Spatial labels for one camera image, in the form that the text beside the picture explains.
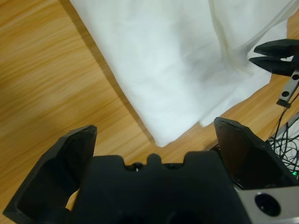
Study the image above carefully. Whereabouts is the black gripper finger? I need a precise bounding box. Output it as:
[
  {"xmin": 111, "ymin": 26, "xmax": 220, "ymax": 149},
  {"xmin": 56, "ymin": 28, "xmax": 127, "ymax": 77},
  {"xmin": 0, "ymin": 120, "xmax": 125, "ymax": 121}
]
[
  {"xmin": 214, "ymin": 117, "xmax": 297, "ymax": 191},
  {"xmin": 4, "ymin": 125, "xmax": 98, "ymax": 224}
]

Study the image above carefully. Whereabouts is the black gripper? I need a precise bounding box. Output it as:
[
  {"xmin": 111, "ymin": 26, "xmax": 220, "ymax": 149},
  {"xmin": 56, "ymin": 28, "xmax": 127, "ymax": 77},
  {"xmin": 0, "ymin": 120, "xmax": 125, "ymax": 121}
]
[{"xmin": 249, "ymin": 39, "xmax": 299, "ymax": 108}]

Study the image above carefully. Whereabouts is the white t-shirt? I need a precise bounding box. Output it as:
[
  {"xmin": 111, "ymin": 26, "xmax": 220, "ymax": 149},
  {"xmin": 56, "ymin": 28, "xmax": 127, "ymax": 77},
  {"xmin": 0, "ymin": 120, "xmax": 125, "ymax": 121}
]
[{"xmin": 69, "ymin": 0, "xmax": 299, "ymax": 148}]

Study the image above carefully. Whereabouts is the black tangled cable bundle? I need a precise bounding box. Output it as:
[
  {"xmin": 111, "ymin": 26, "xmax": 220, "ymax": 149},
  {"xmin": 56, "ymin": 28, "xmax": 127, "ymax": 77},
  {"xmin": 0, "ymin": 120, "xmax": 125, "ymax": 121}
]
[{"xmin": 266, "ymin": 116, "xmax": 299, "ymax": 180}]

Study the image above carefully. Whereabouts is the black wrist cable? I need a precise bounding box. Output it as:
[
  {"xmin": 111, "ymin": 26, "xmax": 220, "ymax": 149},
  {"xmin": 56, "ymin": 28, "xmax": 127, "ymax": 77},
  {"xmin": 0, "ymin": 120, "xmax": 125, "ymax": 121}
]
[{"xmin": 272, "ymin": 106, "xmax": 288, "ymax": 143}]

